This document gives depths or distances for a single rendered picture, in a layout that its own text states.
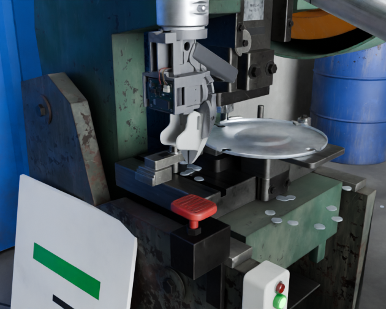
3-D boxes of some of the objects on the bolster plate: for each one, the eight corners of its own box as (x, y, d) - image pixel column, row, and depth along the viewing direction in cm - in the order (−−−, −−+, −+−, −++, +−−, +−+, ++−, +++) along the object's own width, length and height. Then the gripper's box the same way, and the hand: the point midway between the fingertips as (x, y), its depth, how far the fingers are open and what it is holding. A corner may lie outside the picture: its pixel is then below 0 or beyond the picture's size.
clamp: (206, 167, 109) (206, 125, 106) (152, 186, 98) (151, 140, 95) (189, 160, 113) (189, 120, 110) (135, 179, 102) (133, 135, 99)
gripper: (136, 28, 66) (141, 165, 73) (179, 32, 60) (180, 181, 67) (179, 25, 72) (180, 152, 79) (222, 29, 66) (219, 166, 73)
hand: (193, 154), depth 75 cm, fingers closed
